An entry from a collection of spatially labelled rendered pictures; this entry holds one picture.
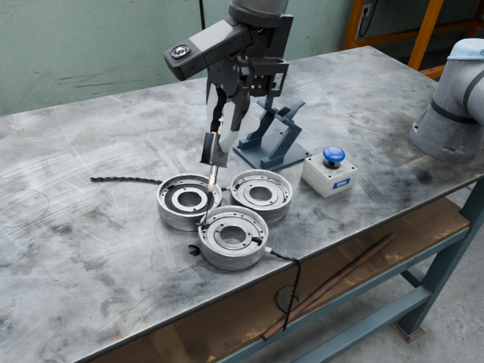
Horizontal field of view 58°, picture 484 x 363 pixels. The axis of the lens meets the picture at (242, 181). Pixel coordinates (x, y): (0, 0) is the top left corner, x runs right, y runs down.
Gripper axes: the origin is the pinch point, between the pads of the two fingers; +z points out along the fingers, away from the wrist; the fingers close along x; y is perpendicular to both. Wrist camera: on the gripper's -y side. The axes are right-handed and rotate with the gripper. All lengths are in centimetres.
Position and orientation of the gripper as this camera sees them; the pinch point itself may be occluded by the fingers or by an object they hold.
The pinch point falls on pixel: (216, 139)
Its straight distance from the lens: 67.9
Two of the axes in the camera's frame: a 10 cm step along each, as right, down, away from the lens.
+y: 8.4, -1.6, 5.2
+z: -2.1, 7.9, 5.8
